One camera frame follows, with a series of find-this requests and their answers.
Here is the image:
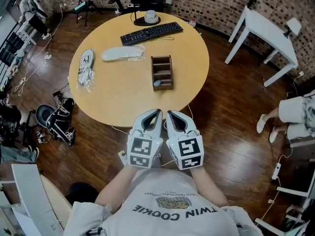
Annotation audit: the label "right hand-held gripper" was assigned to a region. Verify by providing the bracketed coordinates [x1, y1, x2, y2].
[165, 110, 205, 171]

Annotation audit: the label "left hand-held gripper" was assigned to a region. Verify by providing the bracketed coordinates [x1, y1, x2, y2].
[126, 109, 163, 169]

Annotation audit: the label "person's left forearm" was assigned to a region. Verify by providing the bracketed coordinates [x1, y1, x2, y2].
[94, 165, 139, 207]

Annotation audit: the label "person's right forearm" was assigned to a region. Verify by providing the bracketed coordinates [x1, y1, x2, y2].
[189, 166, 230, 207]

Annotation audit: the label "round wooden table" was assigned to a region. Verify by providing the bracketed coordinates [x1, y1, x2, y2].
[68, 11, 210, 128]

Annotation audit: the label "brown wooden desk organizer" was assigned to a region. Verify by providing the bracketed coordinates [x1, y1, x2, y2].
[150, 55, 174, 92]

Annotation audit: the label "slippers in clear plastic bag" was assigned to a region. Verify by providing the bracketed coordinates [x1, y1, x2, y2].
[76, 48, 97, 93]

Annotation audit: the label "black stool seat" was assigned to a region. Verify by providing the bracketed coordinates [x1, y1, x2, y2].
[70, 182, 99, 207]

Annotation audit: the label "person's white t-shirt torso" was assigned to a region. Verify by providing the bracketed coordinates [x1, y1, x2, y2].
[63, 167, 265, 236]

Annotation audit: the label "black keyboard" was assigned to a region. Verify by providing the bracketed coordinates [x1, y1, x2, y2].
[120, 21, 185, 47]

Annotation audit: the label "black oval stand base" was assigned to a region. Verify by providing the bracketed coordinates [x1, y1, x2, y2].
[133, 15, 162, 27]

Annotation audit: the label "white cup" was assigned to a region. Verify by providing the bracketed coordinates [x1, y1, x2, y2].
[144, 9, 158, 24]

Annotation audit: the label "beige desk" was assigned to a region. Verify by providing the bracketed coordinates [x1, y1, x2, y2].
[39, 174, 75, 231]

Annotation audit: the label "white side table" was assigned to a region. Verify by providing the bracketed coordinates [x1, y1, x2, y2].
[224, 5, 300, 88]

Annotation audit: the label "white cardboard box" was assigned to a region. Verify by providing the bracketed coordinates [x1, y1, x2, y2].
[11, 163, 65, 236]

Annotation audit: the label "teal item on chair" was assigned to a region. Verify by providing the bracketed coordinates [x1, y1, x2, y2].
[74, 2, 88, 13]

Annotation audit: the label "small white table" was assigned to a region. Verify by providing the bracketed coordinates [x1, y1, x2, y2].
[14, 21, 38, 49]

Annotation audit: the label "black metal railing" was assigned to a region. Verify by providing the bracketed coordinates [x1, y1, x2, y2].
[0, 21, 28, 89]

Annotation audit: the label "white metal frame chair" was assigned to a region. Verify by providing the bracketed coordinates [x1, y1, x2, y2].
[277, 168, 315, 199]
[254, 216, 315, 236]

